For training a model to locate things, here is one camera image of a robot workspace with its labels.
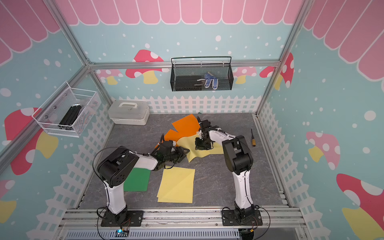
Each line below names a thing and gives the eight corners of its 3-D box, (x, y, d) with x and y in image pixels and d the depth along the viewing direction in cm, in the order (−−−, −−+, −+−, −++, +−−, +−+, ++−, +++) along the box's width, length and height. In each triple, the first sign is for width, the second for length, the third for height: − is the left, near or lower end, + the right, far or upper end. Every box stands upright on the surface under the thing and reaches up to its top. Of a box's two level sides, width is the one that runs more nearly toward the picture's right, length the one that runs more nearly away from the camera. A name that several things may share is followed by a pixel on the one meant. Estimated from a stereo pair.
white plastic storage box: (113, 126, 115) (104, 115, 105) (119, 112, 125) (112, 100, 115) (146, 126, 115) (142, 115, 105) (150, 112, 125) (146, 100, 115)
